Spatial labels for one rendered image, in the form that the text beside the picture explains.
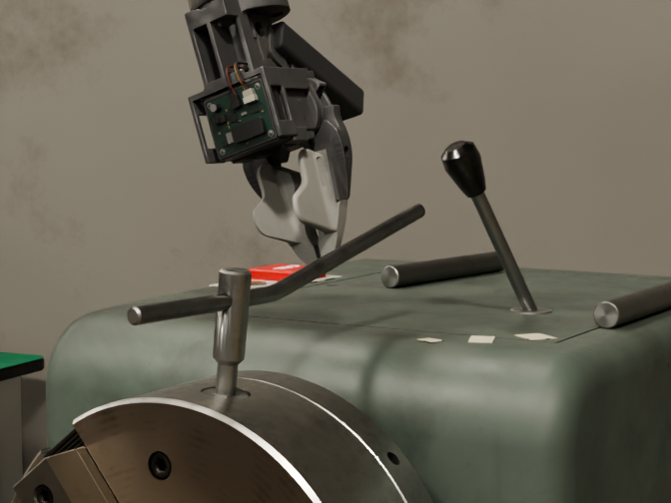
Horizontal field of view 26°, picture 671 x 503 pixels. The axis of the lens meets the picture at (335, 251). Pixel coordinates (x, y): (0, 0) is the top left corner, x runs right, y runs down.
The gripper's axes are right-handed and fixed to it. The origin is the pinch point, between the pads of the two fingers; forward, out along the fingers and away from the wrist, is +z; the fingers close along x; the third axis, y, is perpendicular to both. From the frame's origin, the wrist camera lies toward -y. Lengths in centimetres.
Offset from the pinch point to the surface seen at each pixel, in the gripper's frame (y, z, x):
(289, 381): 8.0, 8.5, -0.9
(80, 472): 20.5, 10.5, -10.9
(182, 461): 18.7, 11.6, -3.6
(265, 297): 11.5, 2.4, 1.3
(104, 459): 18.7, 10.1, -10.1
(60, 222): -257, -58, -248
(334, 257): 3.3, 0.6, 2.6
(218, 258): -263, -32, -197
